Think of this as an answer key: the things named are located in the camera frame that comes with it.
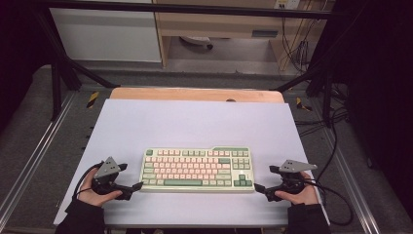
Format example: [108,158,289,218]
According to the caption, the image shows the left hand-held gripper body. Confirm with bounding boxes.
[91,156,131,197]

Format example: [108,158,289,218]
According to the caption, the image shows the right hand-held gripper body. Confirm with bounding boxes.
[275,159,319,197]

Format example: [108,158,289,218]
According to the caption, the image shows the green and cream keyboard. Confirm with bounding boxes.
[139,145,256,194]

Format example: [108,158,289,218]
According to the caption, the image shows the person's right hand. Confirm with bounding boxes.
[275,172,320,206]

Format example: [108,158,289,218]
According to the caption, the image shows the person's left hand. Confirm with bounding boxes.
[77,168,124,208]

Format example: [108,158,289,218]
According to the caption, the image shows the yellow and black tape strip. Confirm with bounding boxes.
[85,91,100,109]
[294,96,314,112]

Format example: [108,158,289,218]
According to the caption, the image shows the black metal stand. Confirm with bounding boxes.
[273,48,343,129]
[33,9,122,123]

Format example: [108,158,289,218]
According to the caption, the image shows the wooden table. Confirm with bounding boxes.
[109,86,286,104]

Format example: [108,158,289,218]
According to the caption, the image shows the black curtain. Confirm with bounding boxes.
[333,0,413,222]
[0,0,56,133]

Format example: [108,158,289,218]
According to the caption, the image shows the white cabinet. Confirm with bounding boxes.
[49,7,163,63]

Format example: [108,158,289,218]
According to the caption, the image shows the white chair base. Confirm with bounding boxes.
[178,35,215,51]

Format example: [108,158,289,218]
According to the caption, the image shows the light wooden desk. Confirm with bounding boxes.
[151,0,336,72]

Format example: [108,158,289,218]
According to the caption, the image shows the white power strip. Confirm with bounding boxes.
[274,0,302,11]

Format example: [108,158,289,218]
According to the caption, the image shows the black metal crossbar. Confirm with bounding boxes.
[32,0,344,21]

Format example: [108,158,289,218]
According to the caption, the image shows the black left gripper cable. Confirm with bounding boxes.
[71,162,104,201]

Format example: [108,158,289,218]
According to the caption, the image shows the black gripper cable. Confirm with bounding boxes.
[303,179,356,227]
[71,162,104,201]

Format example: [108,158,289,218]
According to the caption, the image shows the bundle of black floor cables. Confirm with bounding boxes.
[292,108,351,138]

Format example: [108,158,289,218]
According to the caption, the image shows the aluminium floor rail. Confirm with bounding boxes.
[319,129,382,234]
[0,92,78,222]

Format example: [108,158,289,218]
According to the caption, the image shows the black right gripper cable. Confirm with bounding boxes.
[303,179,356,227]

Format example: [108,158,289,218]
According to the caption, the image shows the hanging black cables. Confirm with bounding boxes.
[280,15,316,73]

